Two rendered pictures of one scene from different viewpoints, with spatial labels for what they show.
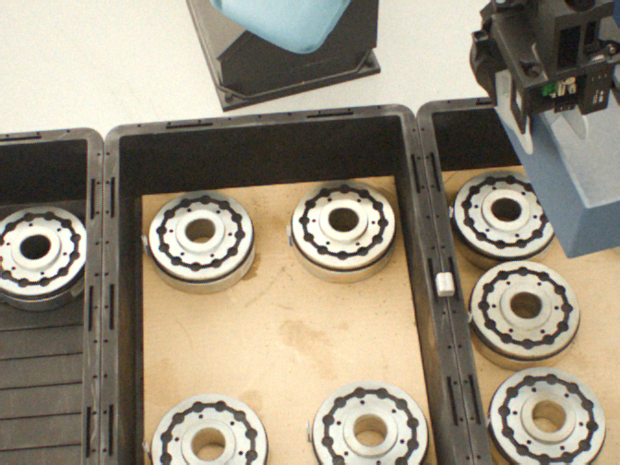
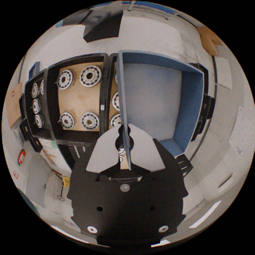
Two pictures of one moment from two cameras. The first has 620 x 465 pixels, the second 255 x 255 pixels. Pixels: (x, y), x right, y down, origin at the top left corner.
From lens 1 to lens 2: 0.84 m
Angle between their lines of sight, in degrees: 63
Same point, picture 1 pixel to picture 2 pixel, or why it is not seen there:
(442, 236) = (105, 92)
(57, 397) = not seen: hidden behind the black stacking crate
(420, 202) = (102, 82)
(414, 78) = (124, 39)
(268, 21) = not seen: outside the picture
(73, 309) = not seen: hidden behind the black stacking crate
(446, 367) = (100, 124)
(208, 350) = (66, 99)
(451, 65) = (132, 38)
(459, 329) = (104, 117)
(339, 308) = (88, 92)
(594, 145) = (149, 114)
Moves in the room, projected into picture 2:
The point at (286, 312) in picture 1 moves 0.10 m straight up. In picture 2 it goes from (78, 92) to (69, 96)
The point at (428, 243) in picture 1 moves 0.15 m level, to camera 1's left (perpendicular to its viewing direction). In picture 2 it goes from (101, 94) to (66, 93)
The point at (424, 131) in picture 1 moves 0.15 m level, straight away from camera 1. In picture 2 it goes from (109, 61) to (126, 33)
